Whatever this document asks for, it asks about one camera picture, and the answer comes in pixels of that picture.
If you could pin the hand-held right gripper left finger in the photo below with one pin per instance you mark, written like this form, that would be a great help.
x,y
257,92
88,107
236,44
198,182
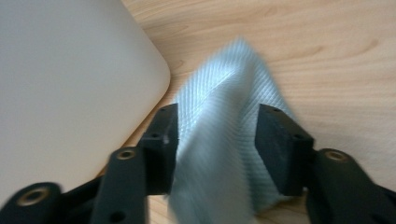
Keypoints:
x,y
162,146

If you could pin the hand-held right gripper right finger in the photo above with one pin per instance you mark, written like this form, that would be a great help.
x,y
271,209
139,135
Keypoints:
x,y
283,149

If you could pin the light blue cloth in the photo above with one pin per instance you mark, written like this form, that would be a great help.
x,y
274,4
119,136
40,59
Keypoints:
x,y
218,124

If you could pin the white plastic basket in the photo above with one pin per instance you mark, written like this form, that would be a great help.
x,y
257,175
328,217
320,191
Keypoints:
x,y
68,93

